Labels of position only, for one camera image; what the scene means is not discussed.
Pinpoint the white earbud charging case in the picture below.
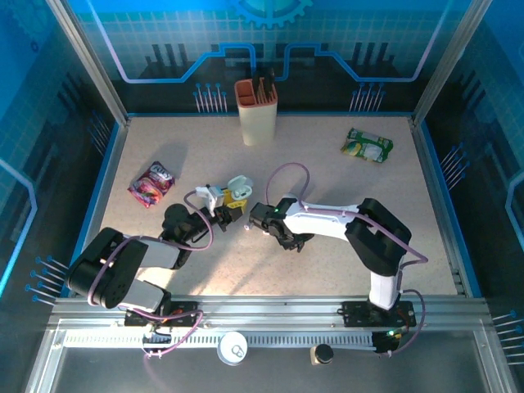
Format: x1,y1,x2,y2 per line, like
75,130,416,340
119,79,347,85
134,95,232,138
226,174,255,202

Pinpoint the pink snack bag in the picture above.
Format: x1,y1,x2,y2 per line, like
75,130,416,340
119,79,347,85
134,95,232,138
127,160,176,209

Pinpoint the beige utensil holder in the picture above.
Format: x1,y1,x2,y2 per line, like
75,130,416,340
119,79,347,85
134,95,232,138
233,78,279,147

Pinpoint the green snack bag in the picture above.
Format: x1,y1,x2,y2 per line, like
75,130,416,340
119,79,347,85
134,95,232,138
340,127,395,164

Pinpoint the small jar with black lid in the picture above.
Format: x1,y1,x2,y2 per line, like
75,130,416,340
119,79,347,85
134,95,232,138
309,343,335,366

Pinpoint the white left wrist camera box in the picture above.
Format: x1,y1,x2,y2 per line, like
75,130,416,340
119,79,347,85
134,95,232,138
195,184,227,217

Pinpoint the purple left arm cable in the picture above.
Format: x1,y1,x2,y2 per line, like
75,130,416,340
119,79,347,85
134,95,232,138
88,190,215,372

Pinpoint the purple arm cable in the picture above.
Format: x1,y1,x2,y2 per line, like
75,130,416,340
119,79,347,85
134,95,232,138
88,190,215,372
264,162,430,359

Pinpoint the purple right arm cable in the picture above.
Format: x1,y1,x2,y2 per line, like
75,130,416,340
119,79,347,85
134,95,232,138
264,162,430,359

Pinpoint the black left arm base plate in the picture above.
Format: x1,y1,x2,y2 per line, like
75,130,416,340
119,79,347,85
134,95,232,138
124,300,206,328

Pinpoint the aluminium side rail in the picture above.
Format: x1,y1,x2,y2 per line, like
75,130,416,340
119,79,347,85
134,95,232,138
410,115,472,296
71,115,131,287

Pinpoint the aluminium mounting rail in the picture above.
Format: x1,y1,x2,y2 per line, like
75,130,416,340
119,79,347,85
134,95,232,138
48,295,488,332

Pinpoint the grey slotted cable duct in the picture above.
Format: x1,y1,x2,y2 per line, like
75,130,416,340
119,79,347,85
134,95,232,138
61,332,378,350

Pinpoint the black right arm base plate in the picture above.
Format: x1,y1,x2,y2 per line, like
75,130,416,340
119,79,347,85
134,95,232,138
338,300,418,328

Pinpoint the aluminium frame post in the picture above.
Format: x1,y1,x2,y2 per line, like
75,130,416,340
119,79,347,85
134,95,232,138
412,0,495,126
44,0,131,125

